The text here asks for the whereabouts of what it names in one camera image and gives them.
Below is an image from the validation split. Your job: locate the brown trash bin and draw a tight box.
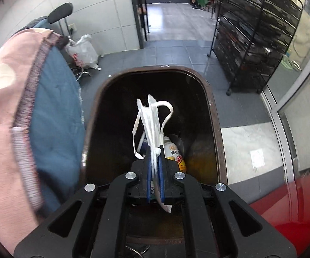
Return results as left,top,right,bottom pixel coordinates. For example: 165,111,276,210
81,66,228,248

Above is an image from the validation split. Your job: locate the white and orange juice bottle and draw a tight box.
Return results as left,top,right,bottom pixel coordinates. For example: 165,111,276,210
163,137,188,173

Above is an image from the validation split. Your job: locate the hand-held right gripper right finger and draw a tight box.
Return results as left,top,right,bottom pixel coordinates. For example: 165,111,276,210
157,153,297,258

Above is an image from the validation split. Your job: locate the black chair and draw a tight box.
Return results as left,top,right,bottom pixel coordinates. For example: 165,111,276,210
48,2,92,78

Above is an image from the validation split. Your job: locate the black metal rack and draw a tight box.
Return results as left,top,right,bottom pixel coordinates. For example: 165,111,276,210
207,0,304,96

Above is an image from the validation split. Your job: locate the narrow black stand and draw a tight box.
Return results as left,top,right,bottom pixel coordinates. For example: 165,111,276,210
134,0,148,42

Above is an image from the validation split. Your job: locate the white plastic bag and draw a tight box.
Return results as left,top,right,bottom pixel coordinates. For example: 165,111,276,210
66,34,100,69

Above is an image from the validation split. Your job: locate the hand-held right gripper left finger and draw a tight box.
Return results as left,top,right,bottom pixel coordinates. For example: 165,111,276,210
13,146,153,258

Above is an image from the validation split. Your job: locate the red glossy panel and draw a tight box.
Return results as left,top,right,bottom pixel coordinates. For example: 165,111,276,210
248,164,310,258

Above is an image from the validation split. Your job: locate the blue table undercloth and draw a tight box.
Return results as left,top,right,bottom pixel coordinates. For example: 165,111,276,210
23,21,87,218

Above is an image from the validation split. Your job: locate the pink spotted tablecloth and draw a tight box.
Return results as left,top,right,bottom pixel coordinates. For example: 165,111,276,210
0,28,64,253

